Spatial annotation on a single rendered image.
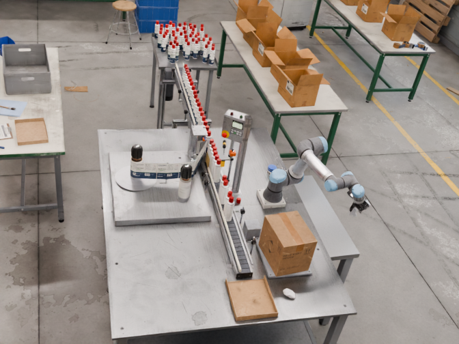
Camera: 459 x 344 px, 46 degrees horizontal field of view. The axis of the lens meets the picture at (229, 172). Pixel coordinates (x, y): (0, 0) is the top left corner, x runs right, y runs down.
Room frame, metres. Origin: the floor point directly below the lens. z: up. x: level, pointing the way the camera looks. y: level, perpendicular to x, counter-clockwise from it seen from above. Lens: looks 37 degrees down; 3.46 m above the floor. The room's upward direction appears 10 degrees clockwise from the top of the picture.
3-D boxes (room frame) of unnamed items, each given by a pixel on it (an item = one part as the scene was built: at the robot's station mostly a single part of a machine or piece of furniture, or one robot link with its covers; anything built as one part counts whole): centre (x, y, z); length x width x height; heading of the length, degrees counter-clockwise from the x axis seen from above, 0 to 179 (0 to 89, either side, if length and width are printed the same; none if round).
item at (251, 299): (2.26, -0.26, 0.85); 0.30 x 0.26 x 0.04; 19
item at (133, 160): (3.18, 0.68, 1.04); 0.09 x 0.09 x 0.29
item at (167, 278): (3.06, 0.11, 0.82); 2.10 x 1.50 x 0.02; 19
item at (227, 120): (3.34, 0.01, 1.38); 0.17 x 0.10 x 0.19; 74
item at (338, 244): (3.09, -0.42, 0.81); 0.90 x 0.90 x 0.04; 21
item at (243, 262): (3.21, 0.06, 0.86); 1.65 x 0.08 x 0.04; 19
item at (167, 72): (5.01, 0.79, 0.71); 0.15 x 0.12 x 0.34; 109
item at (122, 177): (3.18, 0.68, 0.89); 0.31 x 0.31 x 0.01
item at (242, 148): (3.30, -0.07, 1.16); 0.04 x 0.04 x 0.67; 19
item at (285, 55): (5.44, -0.45, 0.96); 0.53 x 0.45 x 0.37; 113
